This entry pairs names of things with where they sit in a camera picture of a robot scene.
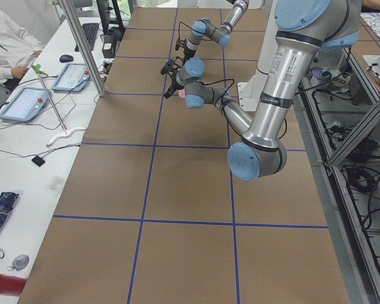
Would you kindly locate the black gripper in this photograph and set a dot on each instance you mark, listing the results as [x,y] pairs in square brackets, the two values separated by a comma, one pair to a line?
[187,52]
[174,85]

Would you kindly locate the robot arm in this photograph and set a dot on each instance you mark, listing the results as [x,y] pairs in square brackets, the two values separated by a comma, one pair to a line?
[304,28]
[205,28]

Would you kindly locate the black computer monitor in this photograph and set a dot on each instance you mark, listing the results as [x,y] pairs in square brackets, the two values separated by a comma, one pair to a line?
[110,16]

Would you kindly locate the far blue teach pendant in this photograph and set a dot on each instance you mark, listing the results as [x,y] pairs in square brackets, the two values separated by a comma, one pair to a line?
[73,78]

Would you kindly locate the blue teach pendant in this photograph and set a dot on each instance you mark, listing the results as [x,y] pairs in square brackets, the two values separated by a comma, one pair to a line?
[26,105]
[73,78]

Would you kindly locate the black keyboard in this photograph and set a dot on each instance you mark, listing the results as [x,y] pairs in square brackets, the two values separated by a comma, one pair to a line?
[91,33]

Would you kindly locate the black computer mouse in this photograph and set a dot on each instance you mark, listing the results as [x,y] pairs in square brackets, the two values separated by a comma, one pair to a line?
[65,58]

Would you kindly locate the brown paper table mat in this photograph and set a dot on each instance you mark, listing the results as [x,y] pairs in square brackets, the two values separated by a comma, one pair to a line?
[150,212]

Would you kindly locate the long grabber stick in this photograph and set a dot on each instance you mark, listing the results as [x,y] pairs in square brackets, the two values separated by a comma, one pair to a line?
[65,133]

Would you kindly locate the near blue teach pendant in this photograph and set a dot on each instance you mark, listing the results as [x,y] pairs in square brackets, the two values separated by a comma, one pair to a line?
[26,105]

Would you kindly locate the clear plastic packet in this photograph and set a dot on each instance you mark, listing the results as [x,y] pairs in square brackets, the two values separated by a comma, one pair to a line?
[55,185]

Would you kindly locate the small black square device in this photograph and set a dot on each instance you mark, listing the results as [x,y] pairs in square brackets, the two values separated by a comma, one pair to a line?
[37,160]

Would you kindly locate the person in white shirt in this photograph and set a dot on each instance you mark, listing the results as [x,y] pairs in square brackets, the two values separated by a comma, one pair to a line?
[18,49]

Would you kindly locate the folded blue umbrella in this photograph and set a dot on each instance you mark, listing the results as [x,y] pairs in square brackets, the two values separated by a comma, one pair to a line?
[7,200]

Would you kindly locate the silver round tag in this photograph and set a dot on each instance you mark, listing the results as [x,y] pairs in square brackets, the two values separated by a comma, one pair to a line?
[19,263]

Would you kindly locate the red cylinder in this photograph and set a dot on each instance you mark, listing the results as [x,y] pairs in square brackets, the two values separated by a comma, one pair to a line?
[11,285]

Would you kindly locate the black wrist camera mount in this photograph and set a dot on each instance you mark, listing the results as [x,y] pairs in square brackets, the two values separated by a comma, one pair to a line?
[171,66]
[180,44]

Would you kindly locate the aluminium frame post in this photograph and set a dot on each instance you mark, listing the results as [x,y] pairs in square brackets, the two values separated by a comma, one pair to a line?
[81,41]

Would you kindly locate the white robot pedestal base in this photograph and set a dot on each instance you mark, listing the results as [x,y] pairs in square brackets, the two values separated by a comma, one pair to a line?
[249,92]

